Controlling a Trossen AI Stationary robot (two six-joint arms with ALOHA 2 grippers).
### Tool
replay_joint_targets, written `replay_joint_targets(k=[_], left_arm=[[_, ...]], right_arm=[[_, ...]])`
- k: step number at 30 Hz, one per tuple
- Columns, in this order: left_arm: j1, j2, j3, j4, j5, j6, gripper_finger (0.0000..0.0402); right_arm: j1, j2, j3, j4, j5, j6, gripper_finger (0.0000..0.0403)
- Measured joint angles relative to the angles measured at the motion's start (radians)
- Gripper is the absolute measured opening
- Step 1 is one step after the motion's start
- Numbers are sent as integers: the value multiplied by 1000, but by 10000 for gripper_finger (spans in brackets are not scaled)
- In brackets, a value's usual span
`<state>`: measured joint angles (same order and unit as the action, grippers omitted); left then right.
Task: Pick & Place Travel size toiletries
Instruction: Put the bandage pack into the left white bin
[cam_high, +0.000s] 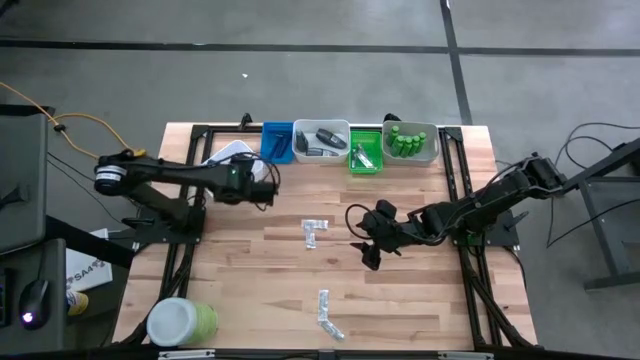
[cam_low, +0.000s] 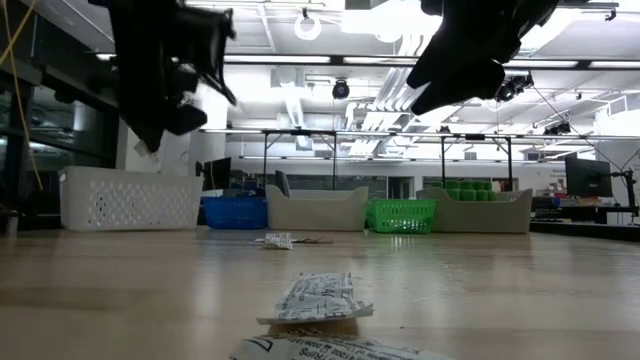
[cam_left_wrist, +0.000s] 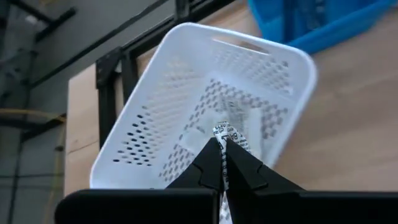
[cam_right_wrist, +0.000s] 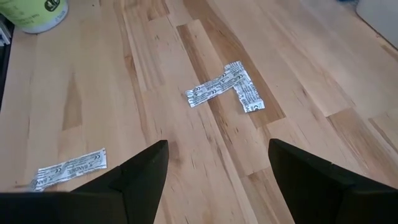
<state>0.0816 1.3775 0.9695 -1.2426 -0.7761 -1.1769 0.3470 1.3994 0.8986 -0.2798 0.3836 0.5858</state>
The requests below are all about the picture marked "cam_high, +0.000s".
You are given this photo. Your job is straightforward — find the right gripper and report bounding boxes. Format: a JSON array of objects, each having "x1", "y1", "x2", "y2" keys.
[{"x1": 349, "y1": 209, "x2": 407, "y2": 272}]

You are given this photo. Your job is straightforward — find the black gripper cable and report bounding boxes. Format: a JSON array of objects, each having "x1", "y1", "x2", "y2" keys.
[
  {"x1": 219, "y1": 151, "x2": 282, "y2": 211},
  {"x1": 344, "y1": 202, "x2": 374, "y2": 241}
]

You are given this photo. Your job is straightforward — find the black computer mouse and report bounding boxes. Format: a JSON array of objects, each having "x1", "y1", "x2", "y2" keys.
[{"x1": 18, "y1": 278, "x2": 51, "y2": 331}]

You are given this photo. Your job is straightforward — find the silver metal bar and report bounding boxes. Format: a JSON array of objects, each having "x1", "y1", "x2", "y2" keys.
[{"x1": 157, "y1": 349, "x2": 217, "y2": 360}]

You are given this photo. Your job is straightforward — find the blue plastic basket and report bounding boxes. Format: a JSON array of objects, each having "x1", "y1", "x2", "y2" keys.
[{"x1": 260, "y1": 121, "x2": 296, "y2": 165}]

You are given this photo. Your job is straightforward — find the green plastic basket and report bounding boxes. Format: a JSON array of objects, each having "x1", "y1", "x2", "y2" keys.
[{"x1": 348, "y1": 129, "x2": 385, "y2": 176}]

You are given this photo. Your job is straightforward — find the white plastic bin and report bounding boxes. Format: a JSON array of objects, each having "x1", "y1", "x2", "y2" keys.
[
  {"x1": 381, "y1": 119, "x2": 441, "y2": 168},
  {"x1": 292, "y1": 118, "x2": 352, "y2": 165}
]

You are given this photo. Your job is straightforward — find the white perforated plastic basket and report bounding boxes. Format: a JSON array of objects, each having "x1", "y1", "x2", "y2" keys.
[{"x1": 199, "y1": 139, "x2": 270, "y2": 184}]

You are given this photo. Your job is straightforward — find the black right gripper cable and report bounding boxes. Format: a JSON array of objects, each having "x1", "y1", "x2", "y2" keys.
[{"x1": 344, "y1": 202, "x2": 374, "y2": 241}]

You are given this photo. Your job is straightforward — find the grey desk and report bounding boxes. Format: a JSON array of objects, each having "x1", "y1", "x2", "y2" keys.
[{"x1": 0, "y1": 103, "x2": 50, "y2": 254}]

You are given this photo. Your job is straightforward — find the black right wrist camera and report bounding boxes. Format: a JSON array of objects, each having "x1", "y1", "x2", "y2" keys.
[{"x1": 375, "y1": 199, "x2": 399, "y2": 220}]

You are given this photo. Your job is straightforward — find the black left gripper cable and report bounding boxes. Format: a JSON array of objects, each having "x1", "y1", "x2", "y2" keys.
[{"x1": 219, "y1": 151, "x2": 282, "y2": 211}]

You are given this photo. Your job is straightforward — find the green disinfecting wipes canister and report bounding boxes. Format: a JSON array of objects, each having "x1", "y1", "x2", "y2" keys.
[{"x1": 145, "y1": 297, "x2": 220, "y2": 349}]

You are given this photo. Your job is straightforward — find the dark desk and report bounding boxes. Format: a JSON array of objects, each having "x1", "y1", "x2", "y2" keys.
[{"x1": 0, "y1": 238, "x2": 68, "y2": 354}]

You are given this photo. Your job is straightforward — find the yellow cable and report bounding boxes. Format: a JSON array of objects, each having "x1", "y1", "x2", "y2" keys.
[{"x1": 0, "y1": 81, "x2": 148, "y2": 160}]

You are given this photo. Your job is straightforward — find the black metal stand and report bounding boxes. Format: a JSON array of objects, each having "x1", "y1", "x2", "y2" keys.
[{"x1": 552, "y1": 137, "x2": 640, "y2": 292}]

